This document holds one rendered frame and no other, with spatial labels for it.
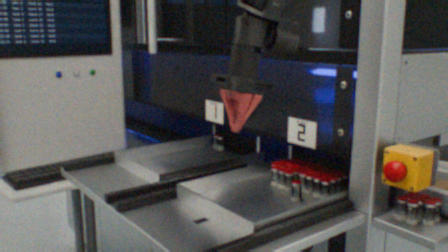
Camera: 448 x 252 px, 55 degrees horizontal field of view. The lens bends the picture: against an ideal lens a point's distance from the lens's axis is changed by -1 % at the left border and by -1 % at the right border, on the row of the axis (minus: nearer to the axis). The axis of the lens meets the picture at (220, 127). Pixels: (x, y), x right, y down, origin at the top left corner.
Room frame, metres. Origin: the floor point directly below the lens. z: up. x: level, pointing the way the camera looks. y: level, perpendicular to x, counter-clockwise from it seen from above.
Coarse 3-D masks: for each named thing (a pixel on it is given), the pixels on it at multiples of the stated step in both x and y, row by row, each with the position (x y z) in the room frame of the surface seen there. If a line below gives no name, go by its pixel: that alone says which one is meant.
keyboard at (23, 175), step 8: (112, 152) 1.49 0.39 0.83; (72, 160) 1.39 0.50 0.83; (32, 168) 1.30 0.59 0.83; (40, 168) 1.29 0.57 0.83; (48, 168) 1.30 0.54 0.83; (56, 168) 1.29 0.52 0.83; (8, 176) 1.24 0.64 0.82; (16, 176) 1.22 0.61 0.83; (24, 176) 1.22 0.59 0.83; (32, 176) 1.22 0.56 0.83; (40, 176) 1.22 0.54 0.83; (48, 176) 1.23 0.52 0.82; (56, 176) 1.25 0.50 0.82; (8, 184) 1.20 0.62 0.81; (16, 184) 1.18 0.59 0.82; (24, 184) 1.18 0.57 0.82; (32, 184) 1.19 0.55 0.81; (40, 184) 1.20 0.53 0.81
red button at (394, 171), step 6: (390, 162) 0.76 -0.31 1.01; (396, 162) 0.75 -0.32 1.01; (384, 168) 0.76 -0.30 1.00; (390, 168) 0.75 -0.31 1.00; (396, 168) 0.74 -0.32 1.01; (402, 168) 0.74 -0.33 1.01; (384, 174) 0.76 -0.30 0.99; (390, 174) 0.75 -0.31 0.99; (396, 174) 0.74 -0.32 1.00; (402, 174) 0.74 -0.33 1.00; (390, 180) 0.75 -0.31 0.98; (396, 180) 0.74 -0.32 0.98
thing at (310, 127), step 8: (296, 120) 0.98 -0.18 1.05; (304, 120) 0.96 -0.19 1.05; (296, 128) 0.98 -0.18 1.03; (312, 128) 0.94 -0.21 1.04; (288, 136) 1.00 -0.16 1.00; (296, 136) 0.98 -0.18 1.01; (304, 136) 0.96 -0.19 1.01; (312, 136) 0.94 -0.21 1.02; (304, 144) 0.96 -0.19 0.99; (312, 144) 0.94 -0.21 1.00
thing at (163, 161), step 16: (160, 144) 1.27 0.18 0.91; (176, 144) 1.31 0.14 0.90; (192, 144) 1.34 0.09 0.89; (208, 144) 1.38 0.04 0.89; (128, 160) 1.11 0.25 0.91; (144, 160) 1.21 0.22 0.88; (160, 160) 1.21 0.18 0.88; (176, 160) 1.21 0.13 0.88; (192, 160) 1.21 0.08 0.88; (208, 160) 1.21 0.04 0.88; (224, 160) 1.10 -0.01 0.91; (240, 160) 1.13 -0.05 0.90; (256, 160) 1.17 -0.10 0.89; (144, 176) 1.04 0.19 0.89; (160, 176) 0.98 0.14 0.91; (176, 176) 1.01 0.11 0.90
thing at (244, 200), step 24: (240, 168) 1.03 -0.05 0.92; (264, 168) 1.07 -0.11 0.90; (192, 192) 0.86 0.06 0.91; (216, 192) 0.95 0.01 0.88; (240, 192) 0.95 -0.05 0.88; (264, 192) 0.95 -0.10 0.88; (288, 192) 0.95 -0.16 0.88; (216, 216) 0.80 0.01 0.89; (240, 216) 0.74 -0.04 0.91; (264, 216) 0.81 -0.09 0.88; (288, 216) 0.76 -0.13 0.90
